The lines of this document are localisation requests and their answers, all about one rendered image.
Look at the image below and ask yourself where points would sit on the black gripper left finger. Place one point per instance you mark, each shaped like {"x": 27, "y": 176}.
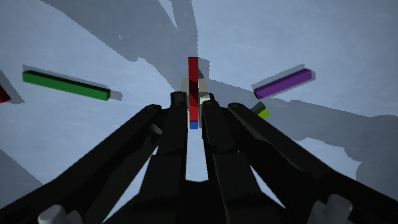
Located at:
{"x": 88, "y": 190}

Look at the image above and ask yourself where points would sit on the small blue cube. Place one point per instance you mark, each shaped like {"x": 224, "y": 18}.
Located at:
{"x": 193, "y": 124}

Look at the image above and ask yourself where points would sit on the purple rod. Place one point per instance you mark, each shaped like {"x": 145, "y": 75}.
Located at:
{"x": 283, "y": 83}

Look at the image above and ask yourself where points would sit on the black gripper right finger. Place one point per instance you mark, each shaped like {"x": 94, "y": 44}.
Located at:
{"x": 307, "y": 187}

